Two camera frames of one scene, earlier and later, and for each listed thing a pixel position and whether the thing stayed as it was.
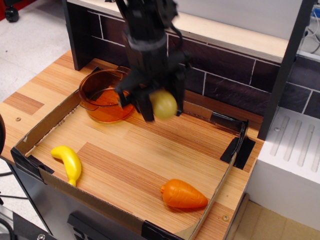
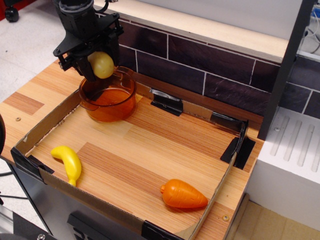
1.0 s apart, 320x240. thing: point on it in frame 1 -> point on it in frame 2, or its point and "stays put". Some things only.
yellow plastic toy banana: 72,160 stays put
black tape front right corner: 151,231 stays put
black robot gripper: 152,70 -> 106,34
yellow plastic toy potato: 165,106 -> 102,64
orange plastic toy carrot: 179,193 stays put
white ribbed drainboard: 286,178 stays put
